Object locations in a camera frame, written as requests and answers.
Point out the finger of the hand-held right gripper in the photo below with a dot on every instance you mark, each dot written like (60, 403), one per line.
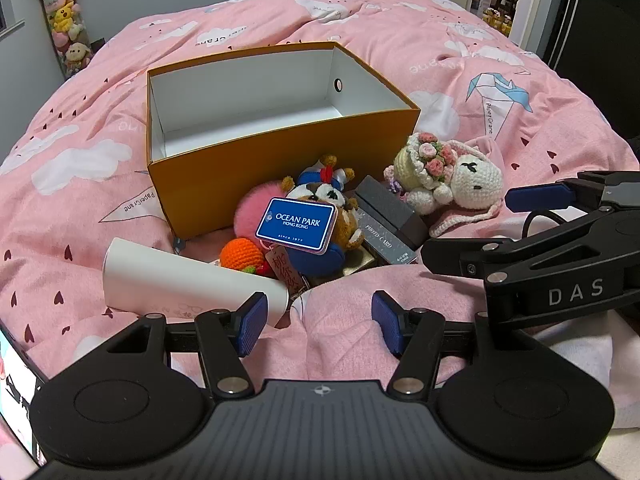
(450, 256)
(537, 197)

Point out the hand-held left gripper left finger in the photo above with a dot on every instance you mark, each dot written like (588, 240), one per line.
(250, 324)

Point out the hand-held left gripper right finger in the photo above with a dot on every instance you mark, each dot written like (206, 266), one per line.
(387, 325)

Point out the pink pouch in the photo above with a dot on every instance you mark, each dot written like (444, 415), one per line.
(492, 152)

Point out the taupe card box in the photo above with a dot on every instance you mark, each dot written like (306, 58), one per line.
(387, 241)

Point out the wooden charm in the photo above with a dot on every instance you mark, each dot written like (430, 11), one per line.
(285, 269)

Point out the gold box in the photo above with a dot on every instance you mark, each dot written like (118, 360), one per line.
(357, 266)

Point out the crochet bunny doll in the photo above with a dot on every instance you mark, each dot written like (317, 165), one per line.
(475, 175)

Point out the orange crochet tangerine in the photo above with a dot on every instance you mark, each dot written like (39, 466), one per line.
(240, 255)

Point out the dark grey box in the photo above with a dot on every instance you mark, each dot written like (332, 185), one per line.
(385, 200)

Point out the white long box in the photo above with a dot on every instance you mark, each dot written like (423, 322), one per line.
(165, 275)

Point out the pink fluffy peach plush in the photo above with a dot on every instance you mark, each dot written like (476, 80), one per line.
(250, 215)

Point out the blue hang tag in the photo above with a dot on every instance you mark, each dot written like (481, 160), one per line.
(295, 222)

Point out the sailor plush animal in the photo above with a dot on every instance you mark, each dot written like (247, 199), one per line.
(325, 191)

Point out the orange cardboard box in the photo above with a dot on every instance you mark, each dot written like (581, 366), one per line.
(280, 160)

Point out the pink fleece cloth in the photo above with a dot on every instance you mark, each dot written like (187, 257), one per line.
(350, 290)

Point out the black cabinet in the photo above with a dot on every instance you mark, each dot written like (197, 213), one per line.
(600, 35)

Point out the pink printed blanket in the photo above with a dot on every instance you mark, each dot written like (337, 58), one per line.
(90, 170)

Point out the tablet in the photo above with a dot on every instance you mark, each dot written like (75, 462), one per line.
(15, 385)

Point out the plush toy display tube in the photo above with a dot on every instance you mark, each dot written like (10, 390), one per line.
(62, 15)

